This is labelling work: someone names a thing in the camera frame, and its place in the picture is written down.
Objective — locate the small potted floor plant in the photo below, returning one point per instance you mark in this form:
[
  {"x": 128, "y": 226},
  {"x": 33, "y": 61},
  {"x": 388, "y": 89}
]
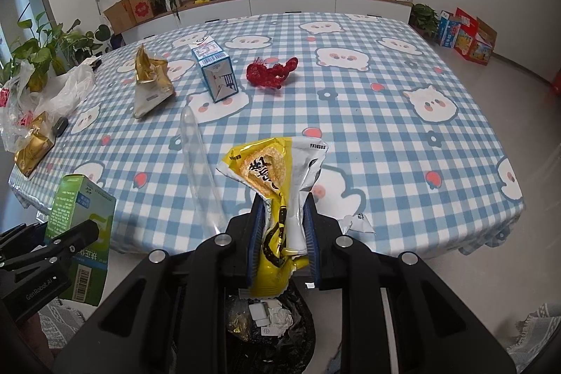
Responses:
[{"x": 423, "y": 17}]

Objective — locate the cardboard box with red flower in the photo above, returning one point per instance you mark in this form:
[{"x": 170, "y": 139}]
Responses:
[{"x": 141, "y": 6}]

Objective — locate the red printed box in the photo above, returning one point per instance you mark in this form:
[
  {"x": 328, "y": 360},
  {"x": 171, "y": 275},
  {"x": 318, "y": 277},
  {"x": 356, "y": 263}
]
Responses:
[{"x": 475, "y": 45}]

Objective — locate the white plastic bag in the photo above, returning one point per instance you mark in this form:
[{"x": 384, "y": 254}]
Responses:
[{"x": 74, "y": 85}]

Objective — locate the clear plastic tube wrapper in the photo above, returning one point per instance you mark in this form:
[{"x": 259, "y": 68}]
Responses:
[{"x": 197, "y": 163}]

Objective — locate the yellow snack packet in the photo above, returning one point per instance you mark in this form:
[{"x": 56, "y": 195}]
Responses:
[{"x": 271, "y": 181}]

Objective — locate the red mesh wrapper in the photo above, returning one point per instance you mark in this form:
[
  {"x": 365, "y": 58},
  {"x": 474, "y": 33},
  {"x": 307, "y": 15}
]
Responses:
[{"x": 267, "y": 74}]

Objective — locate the red floor object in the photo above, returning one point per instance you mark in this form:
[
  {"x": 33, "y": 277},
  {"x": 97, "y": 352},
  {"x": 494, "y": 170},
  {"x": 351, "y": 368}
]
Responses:
[{"x": 556, "y": 84}]

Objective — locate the blue white carton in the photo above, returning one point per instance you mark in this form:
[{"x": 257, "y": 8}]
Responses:
[{"x": 217, "y": 80}]

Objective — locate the tall green medicine box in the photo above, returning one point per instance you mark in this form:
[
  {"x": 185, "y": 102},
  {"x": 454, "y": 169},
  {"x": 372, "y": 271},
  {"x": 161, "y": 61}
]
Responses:
[{"x": 70, "y": 203}]

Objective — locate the small white sachet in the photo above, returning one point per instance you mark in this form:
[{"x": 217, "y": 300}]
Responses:
[{"x": 361, "y": 223}]

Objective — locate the blue checkered tablecloth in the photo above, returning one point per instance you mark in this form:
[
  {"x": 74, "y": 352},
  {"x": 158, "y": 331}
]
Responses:
[{"x": 372, "y": 115}]

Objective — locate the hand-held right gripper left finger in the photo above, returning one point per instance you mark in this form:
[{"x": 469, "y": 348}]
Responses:
[{"x": 256, "y": 234}]

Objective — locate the white television cabinet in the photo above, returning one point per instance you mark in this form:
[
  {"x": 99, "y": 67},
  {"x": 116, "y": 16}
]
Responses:
[{"x": 285, "y": 3}]

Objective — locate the large leafy pothos plant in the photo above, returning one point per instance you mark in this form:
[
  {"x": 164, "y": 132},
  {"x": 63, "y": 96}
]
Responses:
[{"x": 44, "y": 49}]

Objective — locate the black lined trash bin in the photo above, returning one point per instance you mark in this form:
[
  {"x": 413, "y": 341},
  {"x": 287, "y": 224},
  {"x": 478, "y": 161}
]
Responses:
[{"x": 285, "y": 350}]

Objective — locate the plain cardboard box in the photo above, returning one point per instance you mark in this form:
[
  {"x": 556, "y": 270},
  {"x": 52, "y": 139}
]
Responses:
[{"x": 117, "y": 17}]

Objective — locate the blue printed box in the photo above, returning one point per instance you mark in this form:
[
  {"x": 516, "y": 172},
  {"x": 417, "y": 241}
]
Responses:
[{"x": 450, "y": 30}]

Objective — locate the white tissue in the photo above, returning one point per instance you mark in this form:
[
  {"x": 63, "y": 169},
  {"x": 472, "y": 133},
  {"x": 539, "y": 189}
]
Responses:
[{"x": 280, "y": 318}]

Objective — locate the small dark remote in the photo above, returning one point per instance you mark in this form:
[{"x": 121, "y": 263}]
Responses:
[{"x": 60, "y": 126}]

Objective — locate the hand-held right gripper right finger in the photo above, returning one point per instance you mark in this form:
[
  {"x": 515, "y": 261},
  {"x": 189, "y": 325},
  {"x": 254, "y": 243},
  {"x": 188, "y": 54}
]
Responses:
[{"x": 313, "y": 238}]

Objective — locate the grey patterned rug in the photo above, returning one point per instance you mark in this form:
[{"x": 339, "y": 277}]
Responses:
[
  {"x": 537, "y": 339},
  {"x": 61, "y": 323}
]

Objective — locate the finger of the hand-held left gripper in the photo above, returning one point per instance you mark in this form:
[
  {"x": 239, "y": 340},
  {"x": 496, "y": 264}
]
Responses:
[
  {"x": 22, "y": 238},
  {"x": 65, "y": 244}
]

